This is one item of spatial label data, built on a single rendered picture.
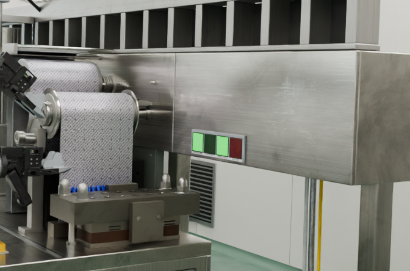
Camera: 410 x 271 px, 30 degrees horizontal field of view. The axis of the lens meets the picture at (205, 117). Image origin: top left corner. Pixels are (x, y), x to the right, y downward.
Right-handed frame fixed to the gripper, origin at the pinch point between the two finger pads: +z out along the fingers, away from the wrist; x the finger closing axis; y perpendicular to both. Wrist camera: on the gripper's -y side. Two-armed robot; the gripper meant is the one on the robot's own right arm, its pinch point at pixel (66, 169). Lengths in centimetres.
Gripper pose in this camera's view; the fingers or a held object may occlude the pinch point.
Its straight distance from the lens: 225.0
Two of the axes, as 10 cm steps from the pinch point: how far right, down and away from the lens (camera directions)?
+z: 8.3, 0.0, 5.6
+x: -5.6, -0.6, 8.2
